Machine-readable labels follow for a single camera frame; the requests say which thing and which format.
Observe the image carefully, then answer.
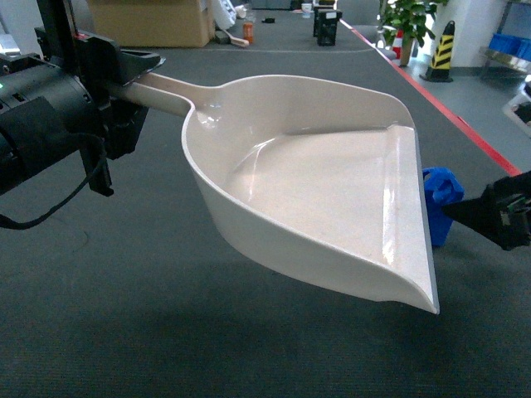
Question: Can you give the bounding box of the wooden handled brush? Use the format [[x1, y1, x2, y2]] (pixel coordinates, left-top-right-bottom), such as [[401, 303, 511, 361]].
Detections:
[[214, 28, 250, 48]]

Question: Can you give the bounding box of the beige plastic dustpan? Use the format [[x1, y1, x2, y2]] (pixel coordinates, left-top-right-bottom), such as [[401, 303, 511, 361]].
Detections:
[[108, 73, 440, 313]]

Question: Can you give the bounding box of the yellow black traffic cone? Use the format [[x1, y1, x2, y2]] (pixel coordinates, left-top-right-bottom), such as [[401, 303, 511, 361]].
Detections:
[[420, 20, 455, 83]]

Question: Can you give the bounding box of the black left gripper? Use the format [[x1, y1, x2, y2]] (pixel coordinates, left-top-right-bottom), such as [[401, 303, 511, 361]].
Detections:
[[35, 27, 167, 161]]

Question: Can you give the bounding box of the steel shelf rack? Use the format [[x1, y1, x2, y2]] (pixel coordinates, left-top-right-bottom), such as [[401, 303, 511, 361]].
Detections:
[[480, 1, 530, 78]]

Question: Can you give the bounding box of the red white traffic cone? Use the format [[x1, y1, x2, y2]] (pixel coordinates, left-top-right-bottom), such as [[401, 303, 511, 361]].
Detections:
[[392, 29, 403, 59]]

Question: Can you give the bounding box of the green potted plant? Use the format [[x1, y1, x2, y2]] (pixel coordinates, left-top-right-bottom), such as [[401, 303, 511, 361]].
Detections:
[[380, 0, 449, 66]]

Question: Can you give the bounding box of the blue plastic part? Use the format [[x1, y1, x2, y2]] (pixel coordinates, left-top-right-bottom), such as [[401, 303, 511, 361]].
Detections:
[[422, 167, 465, 247]]

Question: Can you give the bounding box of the black cable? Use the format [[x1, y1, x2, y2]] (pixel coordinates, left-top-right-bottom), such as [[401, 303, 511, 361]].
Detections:
[[0, 133, 110, 231]]

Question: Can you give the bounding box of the small orange bottle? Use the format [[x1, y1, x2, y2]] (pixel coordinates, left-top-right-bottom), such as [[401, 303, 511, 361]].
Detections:
[[242, 22, 254, 44]]

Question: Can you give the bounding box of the large open cardboard box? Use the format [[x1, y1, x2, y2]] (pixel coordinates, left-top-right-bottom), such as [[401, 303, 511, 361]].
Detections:
[[88, 0, 215, 48]]

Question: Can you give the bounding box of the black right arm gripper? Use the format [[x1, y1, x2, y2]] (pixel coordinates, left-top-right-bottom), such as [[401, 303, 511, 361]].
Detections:
[[442, 172, 530, 250]]

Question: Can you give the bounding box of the black box device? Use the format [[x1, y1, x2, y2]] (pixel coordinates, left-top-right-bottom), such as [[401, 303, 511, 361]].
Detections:
[[313, 7, 343, 46]]

